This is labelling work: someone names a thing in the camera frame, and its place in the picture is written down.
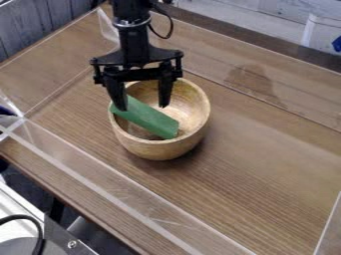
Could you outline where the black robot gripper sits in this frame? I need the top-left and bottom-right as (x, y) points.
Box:
(89, 23), (183, 112)

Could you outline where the green rectangular block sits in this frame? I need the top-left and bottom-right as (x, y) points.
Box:
(109, 97), (179, 139)

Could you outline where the brown wooden bowl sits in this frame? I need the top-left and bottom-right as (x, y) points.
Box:
(108, 79), (211, 160)

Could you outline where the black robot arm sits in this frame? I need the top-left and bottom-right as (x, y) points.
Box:
(91, 0), (183, 111)

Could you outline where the white container in background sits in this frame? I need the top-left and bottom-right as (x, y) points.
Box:
(301, 14), (341, 56)

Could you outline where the clear acrylic corner bracket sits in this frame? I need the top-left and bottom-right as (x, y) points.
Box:
(97, 8), (119, 44)

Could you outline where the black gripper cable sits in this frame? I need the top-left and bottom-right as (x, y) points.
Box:
(148, 3), (175, 40)

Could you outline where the clear acrylic front wall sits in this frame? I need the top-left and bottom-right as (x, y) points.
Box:
(0, 91), (255, 255)

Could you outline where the grey metal bracket with screw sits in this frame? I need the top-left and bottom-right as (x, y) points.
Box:
(43, 215), (101, 255)

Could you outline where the black cable loop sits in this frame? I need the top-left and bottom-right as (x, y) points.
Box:
(0, 214), (47, 255)

